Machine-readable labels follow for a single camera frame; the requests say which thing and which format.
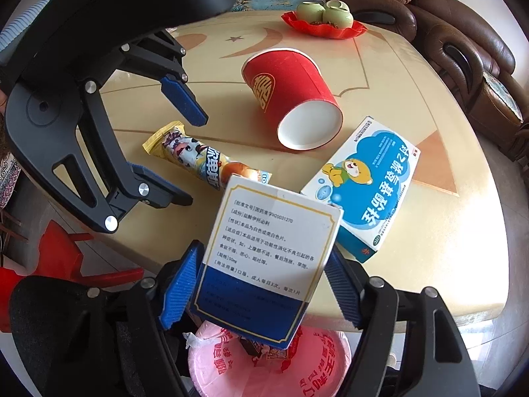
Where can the red plastic tray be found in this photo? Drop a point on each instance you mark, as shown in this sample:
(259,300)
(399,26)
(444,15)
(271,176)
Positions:
(326,32)

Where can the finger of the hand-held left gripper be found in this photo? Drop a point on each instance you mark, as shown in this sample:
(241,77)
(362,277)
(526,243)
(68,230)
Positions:
(124,190)
(184,99)

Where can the bin with pink bag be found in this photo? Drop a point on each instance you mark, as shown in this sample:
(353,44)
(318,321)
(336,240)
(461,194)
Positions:
(314,364)

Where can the white and blue medicine box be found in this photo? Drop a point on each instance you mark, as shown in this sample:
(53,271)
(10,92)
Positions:
(264,256)

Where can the green tea cup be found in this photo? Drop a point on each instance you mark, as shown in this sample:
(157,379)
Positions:
(339,20)
(337,5)
(310,11)

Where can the blue patterned seat cloth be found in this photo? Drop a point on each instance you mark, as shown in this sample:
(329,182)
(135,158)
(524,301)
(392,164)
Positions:
(502,95)

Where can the yellow snack wrapper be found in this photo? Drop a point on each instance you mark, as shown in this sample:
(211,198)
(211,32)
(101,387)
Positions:
(194,157)

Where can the brown leather armchair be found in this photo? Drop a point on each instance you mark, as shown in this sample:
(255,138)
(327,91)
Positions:
(454,20)

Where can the red plastic stool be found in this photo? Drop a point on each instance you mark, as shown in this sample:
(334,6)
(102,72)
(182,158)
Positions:
(58,252)

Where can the blue bear medicine box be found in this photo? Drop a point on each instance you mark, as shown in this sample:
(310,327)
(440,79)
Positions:
(372,186)

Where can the person's left trouser leg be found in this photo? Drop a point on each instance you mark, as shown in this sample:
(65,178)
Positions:
(29,331)

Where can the blue floral cloth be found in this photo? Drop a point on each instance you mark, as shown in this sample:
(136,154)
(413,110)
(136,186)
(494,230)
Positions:
(264,3)

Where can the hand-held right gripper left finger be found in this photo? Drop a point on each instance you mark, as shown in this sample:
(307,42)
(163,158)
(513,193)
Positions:
(182,293)

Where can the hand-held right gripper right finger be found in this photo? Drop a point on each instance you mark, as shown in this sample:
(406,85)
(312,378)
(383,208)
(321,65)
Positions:
(343,285)

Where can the black and white patterned cloth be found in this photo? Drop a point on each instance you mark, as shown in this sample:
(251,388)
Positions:
(8,182)

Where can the red paper cup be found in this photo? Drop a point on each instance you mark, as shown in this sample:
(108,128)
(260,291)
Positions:
(289,78)

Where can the cream coffee table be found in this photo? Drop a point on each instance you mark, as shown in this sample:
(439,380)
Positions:
(392,70)

